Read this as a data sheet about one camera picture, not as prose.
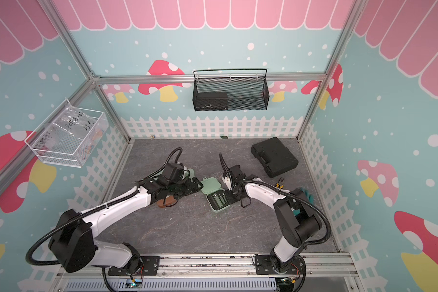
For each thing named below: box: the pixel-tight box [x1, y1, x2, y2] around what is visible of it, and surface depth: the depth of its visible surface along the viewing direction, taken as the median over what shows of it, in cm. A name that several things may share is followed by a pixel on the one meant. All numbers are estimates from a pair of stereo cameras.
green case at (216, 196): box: [200, 177, 231, 213], surface depth 91 cm
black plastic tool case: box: [250, 136, 299, 178], surface depth 108 cm
